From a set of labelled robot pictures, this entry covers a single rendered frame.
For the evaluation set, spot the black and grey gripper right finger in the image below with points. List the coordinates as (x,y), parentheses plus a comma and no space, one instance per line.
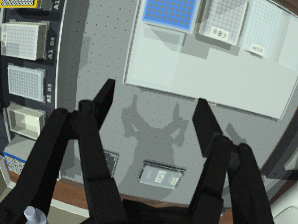
(250,204)

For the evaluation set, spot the white ready button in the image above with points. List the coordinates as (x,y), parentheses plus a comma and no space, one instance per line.
(223,210)

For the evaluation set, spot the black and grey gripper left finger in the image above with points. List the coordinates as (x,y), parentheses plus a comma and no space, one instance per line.
(33,192)

